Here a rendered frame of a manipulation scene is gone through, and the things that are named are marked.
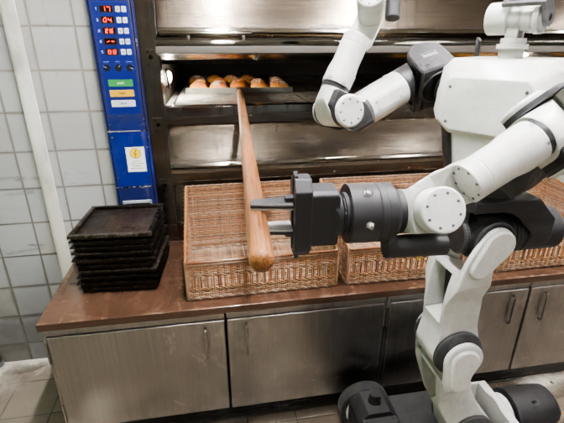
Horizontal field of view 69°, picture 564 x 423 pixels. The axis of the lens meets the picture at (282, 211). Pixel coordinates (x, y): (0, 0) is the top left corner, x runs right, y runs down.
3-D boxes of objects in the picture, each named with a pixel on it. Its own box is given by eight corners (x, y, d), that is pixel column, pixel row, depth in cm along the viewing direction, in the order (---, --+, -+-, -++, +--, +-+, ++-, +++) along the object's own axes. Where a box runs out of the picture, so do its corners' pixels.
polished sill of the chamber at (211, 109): (166, 115, 173) (165, 105, 172) (545, 104, 201) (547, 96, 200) (165, 117, 168) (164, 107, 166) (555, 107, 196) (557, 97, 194)
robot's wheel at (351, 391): (389, 406, 170) (378, 373, 161) (394, 416, 165) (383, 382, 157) (344, 424, 169) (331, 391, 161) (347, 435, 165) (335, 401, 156)
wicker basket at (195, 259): (188, 242, 188) (182, 184, 178) (308, 232, 198) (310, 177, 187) (185, 303, 144) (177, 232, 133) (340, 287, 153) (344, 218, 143)
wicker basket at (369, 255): (315, 232, 198) (316, 176, 187) (425, 224, 206) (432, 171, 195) (344, 287, 153) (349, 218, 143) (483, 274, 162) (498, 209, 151)
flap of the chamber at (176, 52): (155, 54, 145) (162, 60, 164) (596, 51, 173) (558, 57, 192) (154, 46, 144) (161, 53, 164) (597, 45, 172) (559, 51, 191)
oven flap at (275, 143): (172, 169, 176) (169, 121, 175) (544, 152, 204) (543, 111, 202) (171, 168, 172) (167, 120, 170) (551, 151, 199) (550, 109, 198)
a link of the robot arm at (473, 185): (404, 202, 58) (480, 154, 60) (381, 203, 67) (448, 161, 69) (426, 241, 59) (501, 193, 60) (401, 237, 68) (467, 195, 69)
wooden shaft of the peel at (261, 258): (275, 275, 47) (275, 252, 46) (249, 276, 47) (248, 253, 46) (242, 94, 205) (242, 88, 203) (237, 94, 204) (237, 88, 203)
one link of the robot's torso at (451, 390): (467, 401, 148) (449, 298, 128) (503, 451, 129) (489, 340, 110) (426, 416, 147) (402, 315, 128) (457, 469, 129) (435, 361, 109)
